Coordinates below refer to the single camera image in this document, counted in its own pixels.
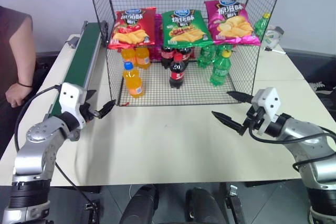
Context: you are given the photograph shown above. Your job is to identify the person's hand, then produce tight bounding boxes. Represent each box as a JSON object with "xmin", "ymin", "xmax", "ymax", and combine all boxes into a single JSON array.
[{"xmin": 5, "ymin": 83, "xmax": 34, "ymax": 108}]

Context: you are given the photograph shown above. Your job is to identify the person in brown shirt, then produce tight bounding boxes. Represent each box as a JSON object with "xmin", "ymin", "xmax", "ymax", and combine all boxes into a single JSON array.
[{"xmin": 0, "ymin": 5, "xmax": 37, "ymax": 105}]

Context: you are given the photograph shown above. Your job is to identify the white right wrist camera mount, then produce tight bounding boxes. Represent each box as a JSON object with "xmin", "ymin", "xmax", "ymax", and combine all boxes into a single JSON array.
[{"xmin": 251, "ymin": 87, "xmax": 282, "ymax": 137}]

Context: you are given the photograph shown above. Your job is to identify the black white marker pen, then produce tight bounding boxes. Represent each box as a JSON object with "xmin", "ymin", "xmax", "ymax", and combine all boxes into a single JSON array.
[{"xmin": 264, "ymin": 47, "xmax": 287, "ymax": 55}]

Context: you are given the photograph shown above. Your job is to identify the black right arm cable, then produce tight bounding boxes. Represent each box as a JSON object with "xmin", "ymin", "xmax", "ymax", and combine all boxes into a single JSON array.
[{"xmin": 247, "ymin": 125, "xmax": 336, "ymax": 173}]

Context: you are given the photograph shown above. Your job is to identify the cola bottle red cap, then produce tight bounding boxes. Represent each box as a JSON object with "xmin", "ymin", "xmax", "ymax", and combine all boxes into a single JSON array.
[
  {"xmin": 160, "ymin": 46, "xmax": 175, "ymax": 70},
  {"xmin": 176, "ymin": 46, "xmax": 192, "ymax": 65},
  {"xmin": 168, "ymin": 53, "xmax": 188, "ymax": 90}
]

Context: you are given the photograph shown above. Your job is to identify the magenta potato chip bag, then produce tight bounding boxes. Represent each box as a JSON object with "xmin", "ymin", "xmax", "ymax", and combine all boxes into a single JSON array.
[{"xmin": 204, "ymin": 0, "xmax": 262, "ymax": 46}]

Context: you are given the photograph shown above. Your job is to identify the dark equipment beside table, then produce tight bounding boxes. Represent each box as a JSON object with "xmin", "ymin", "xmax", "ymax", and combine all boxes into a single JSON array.
[{"xmin": 308, "ymin": 80, "xmax": 336, "ymax": 121}]

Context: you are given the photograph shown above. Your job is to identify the dark rounded shape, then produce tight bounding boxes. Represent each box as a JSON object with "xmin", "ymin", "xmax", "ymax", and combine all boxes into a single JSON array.
[
  {"xmin": 119, "ymin": 184, "xmax": 160, "ymax": 224},
  {"xmin": 184, "ymin": 187, "xmax": 229, "ymax": 224}
]

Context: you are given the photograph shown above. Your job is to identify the green soda bottle yellow cap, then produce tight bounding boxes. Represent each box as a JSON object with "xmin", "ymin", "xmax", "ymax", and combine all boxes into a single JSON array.
[
  {"xmin": 215, "ymin": 44, "xmax": 235, "ymax": 58},
  {"xmin": 196, "ymin": 45, "xmax": 217, "ymax": 69},
  {"xmin": 253, "ymin": 12, "xmax": 271, "ymax": 41},
  {"xmin": 209, "ymin": 50, "xmax": 233, "ymax": 88}
]

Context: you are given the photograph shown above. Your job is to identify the magenta snack bag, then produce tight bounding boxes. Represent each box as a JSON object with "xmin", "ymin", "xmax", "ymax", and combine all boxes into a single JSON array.
[{"xmin": 150, "ymin": 13, "xmax": 165, "ymax": 63}]

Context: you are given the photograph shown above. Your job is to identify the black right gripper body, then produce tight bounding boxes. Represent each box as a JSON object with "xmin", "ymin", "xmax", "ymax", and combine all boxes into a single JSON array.
[{"xmin": 239, "ymin": 105, "xmax": 266, "ymax": 136}]

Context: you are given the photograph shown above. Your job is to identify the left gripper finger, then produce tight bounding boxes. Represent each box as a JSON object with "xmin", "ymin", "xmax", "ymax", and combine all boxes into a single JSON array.
[
  {"xmin": 94, "ymin": 99, "xmax": 117, "ymax": 119},
  {"xmin": 86, "ymin": 90, "xmax": 97, "ymax": 104}
]

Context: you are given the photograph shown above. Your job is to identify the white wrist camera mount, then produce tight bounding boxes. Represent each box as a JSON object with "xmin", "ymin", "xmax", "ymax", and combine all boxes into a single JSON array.
[
  {"xmin": 251, "ymin": 87, "xmax": 282, "ymax": 137},
  {"xmin": 58, "ymin": 82, "xmax": 88, "ymax": 131}
]

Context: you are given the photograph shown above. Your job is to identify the green conveyor belt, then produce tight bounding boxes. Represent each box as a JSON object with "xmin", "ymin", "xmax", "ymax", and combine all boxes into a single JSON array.
[{"xmin": 47, "ymin": 20, "xmax": 110, "ymax": 120}]

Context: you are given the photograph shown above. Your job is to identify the black table bracket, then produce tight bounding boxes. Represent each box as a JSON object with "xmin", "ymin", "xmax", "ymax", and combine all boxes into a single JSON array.
[
  {"xmin": 83, "ymin": 202, "xmax": 100, "ymax": 224},
  {"xmin": 225, "ymin": 184, "xmax": 244, "ymax": 224}
]

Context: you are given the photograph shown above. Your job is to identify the orange soda bottle blue cap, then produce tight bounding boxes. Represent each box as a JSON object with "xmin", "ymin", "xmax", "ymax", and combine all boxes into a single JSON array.
[{"xmin": 122, "ymin": 61, "xmax": 146, "ymax": 100}]

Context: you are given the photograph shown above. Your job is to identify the white grey package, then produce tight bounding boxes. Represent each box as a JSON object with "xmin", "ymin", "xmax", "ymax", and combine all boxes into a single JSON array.
[{"xmin": 263, "ymin": 25, "xmax": 285, "ymax": 49}]

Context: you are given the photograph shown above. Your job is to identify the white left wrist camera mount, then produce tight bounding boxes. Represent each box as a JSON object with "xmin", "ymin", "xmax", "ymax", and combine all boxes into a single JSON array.
[{"xmin": 58, "ymin": 82, "xmax": 88, "ymax": 131}]

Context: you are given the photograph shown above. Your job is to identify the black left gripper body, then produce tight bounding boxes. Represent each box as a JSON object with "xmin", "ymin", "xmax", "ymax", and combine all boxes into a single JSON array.
[{"xmin": 79, "ymin": 102, "xmax": 97, "ymax": 124}]

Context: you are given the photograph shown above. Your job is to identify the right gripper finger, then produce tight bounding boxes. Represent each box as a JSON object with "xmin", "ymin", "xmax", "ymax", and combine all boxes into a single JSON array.
[
  {"xmin": 226, "ymin": 91, "xmax": 253, "ymax": 103},
  {"xmin": 211, "ymin": 111, "xmax": 244, "ymax": 131}
]

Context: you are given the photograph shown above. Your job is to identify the red potato chip bag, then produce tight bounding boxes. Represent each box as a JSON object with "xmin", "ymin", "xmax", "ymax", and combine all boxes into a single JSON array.
[{"xmin": 107, "ymin": 7, "xmax": 158, "ymax": 50}]

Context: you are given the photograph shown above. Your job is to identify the green potato chip bag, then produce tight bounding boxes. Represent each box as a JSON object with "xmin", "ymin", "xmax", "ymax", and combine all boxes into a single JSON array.
[{"xmin": 161, "ymin": 9, "xmax": 214, "ymax": 48}]

